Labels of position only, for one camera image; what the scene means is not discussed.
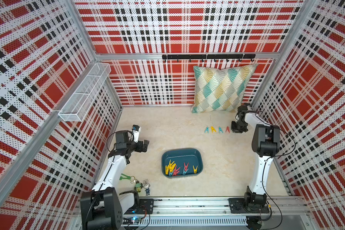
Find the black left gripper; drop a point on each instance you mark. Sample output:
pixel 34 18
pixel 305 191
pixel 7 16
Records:
pixel 139 148

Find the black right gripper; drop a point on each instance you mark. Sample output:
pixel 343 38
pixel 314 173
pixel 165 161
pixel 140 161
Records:
pixel 234 129

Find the teal plastic storage box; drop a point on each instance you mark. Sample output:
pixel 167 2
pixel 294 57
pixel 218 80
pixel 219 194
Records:
pixel 181 156

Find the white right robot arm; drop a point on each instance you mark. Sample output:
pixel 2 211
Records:
pixel 265 144

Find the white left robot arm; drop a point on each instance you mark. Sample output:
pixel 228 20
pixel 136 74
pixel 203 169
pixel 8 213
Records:
pixel 103 208

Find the yellow clothespin in box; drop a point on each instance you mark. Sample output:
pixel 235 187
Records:
pixel 169 169

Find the geometric patterned pillow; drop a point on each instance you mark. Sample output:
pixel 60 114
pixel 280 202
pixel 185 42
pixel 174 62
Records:
pixel 220 90

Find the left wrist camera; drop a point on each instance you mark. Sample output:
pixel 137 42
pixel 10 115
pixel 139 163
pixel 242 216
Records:
pixel 136 131

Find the green figurine keychain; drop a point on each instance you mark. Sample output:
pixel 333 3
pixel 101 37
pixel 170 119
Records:
pixel 138 186

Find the rabbit figurine keychain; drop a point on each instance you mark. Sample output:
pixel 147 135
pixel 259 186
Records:
pixel 146 186

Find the black hook rail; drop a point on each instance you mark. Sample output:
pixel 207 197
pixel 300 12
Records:
pixel 209 56

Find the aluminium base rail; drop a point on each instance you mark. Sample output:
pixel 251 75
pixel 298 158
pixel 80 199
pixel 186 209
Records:
pixel 218 213

